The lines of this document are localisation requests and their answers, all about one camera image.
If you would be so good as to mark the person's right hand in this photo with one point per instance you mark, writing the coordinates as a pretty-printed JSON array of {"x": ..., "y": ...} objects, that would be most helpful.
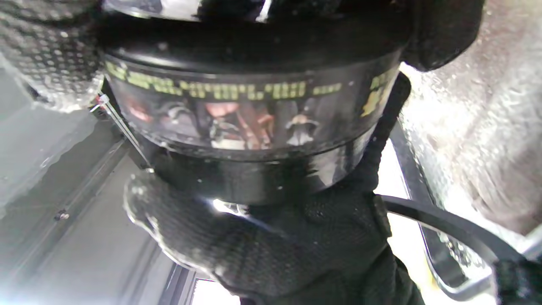
[{"x": 42, "y": 51}]

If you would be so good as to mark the person's left hand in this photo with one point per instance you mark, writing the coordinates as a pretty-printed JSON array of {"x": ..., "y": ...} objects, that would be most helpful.
[{"x": 275, "y": 250}]

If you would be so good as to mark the black leather care cream jar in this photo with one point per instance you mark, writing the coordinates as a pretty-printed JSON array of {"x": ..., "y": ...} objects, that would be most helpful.
[{"x": 254, "y": 118}]

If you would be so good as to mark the black round jar lid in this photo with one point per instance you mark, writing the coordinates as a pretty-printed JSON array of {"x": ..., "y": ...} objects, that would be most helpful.
[{"x": 254, "y": 42}]

